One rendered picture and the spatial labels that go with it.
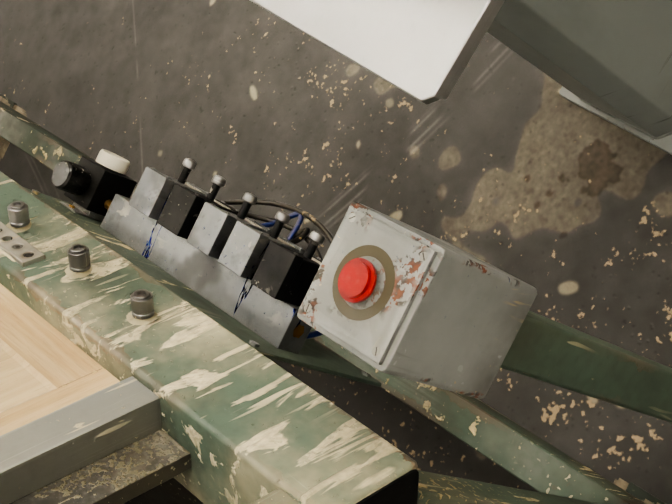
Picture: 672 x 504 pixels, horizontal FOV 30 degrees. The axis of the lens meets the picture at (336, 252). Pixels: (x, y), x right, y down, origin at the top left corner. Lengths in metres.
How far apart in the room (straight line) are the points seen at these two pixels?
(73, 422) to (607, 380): 0.59
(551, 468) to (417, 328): 0.78
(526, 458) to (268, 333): 0.57
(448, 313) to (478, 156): 1.14
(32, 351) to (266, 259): 0.27
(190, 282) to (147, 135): 1.31
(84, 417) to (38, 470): 0.07
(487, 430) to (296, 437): 0.72
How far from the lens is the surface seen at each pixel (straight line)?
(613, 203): 2.07
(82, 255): 1.46
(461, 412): 1.92
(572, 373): 1.38
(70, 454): 1.25
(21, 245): 1.54
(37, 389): 1.35
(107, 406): 1.28
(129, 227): 1.62
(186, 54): 2.80
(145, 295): 1.37
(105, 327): 1.38
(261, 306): 1.43
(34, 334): 1.44
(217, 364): 1.30
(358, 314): 1.10
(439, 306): 1.09
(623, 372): 1.47
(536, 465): 1.84
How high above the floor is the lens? 1.79
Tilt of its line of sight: 49 degrees down
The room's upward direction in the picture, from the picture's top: 69 degrees counter-clockwise
